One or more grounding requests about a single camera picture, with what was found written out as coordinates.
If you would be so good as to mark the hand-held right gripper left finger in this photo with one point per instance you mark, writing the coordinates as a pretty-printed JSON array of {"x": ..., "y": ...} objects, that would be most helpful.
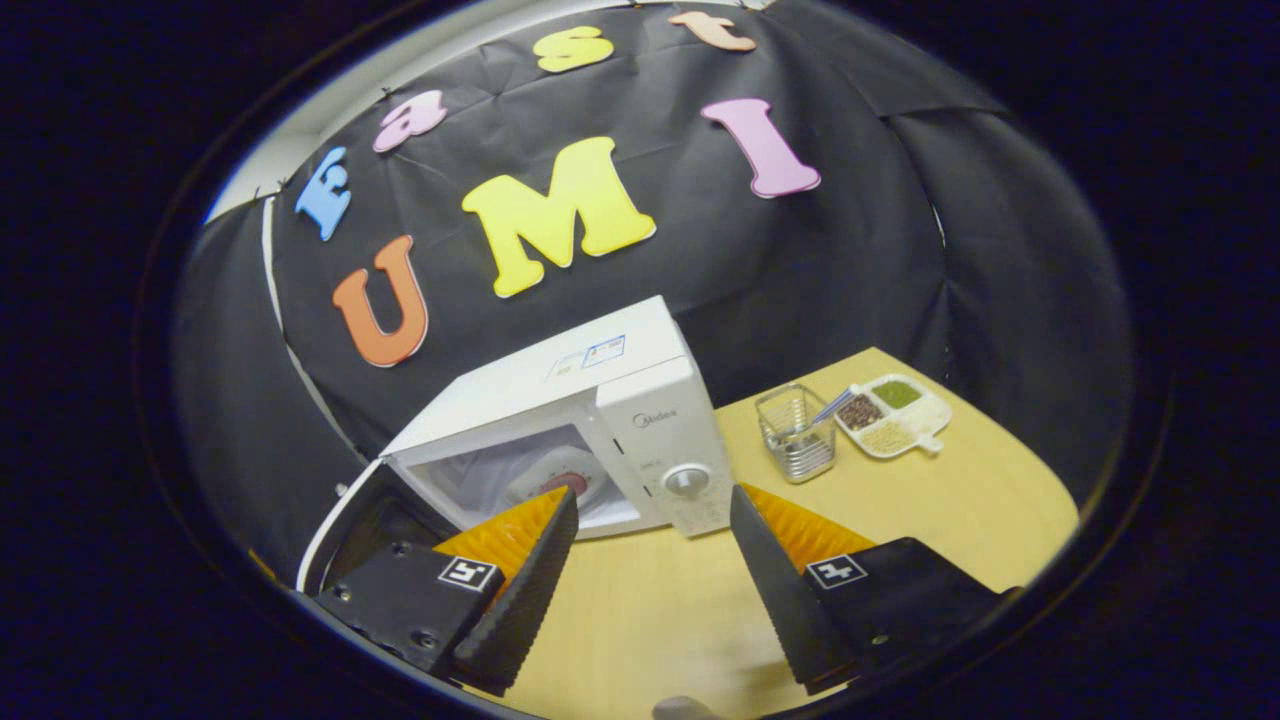
[{"x": 530, "y": 600}]

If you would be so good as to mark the white divided dish with beans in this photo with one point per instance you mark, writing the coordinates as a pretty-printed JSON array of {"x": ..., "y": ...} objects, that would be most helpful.
[{"x": 890, "y": 435}]

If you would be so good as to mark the white square plate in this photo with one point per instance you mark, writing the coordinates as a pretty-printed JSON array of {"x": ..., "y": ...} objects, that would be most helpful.
[{"x": 545, "y": 467}]

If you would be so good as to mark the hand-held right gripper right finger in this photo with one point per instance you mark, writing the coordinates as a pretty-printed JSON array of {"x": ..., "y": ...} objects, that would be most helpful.
[{"x": 785, "y": 600}]

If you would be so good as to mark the red round food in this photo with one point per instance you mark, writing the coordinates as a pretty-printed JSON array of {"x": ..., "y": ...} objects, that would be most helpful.
[{"x": 570, "y": 482}]

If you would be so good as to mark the white microwave oven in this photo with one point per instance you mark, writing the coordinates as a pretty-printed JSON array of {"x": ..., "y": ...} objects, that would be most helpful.
[{"x": 650, "y": 400}]

